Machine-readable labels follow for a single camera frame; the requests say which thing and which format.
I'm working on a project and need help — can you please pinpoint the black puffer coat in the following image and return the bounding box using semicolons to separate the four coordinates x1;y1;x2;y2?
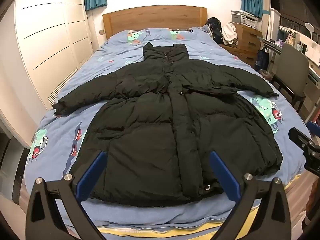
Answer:
52;42;283;207

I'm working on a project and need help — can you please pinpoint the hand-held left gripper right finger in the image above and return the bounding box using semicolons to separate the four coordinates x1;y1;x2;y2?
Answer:
209;151;292;240

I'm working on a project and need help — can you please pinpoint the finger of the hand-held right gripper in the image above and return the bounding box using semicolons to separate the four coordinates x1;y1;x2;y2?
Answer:
288;127;316;153
307;121;320;134

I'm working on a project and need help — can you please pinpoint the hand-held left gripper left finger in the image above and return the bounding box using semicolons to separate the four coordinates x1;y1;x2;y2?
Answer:
26;150;107;240

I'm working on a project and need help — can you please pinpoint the blue printed duvet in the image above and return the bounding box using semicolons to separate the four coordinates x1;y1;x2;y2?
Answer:
24;26;313;228

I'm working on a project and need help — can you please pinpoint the white clothes pile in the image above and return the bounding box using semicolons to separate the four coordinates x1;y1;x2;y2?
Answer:
222;22;239;47

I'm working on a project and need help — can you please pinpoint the dark blue bag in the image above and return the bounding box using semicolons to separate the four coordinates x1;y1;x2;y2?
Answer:
255;47;270;69

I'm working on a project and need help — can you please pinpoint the desk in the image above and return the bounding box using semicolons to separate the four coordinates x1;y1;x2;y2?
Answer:
259;35;320;90

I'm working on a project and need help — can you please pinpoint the white desk lamp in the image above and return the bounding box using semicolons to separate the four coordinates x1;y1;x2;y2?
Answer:
305;22;316;41

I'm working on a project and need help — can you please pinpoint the wooden headboard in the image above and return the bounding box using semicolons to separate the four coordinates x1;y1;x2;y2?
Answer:
102;5;208;40

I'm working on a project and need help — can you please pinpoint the black backpack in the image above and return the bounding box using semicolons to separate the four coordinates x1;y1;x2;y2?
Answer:
206;17;224;44

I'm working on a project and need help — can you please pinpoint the wooden dresser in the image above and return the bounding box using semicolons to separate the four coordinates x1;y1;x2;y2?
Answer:
220;24;263;67

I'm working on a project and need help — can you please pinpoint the yellow bed sheet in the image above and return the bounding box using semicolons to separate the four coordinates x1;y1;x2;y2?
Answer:
97;174;309;240

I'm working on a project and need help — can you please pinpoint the grey printer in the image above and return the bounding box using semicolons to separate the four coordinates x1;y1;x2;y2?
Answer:
231;10;259;28

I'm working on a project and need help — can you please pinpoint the grey chair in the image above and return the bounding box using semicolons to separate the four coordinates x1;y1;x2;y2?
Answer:
271;44;310;113

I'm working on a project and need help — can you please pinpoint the white wardrobe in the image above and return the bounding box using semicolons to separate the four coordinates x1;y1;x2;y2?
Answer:
0;0;95;112

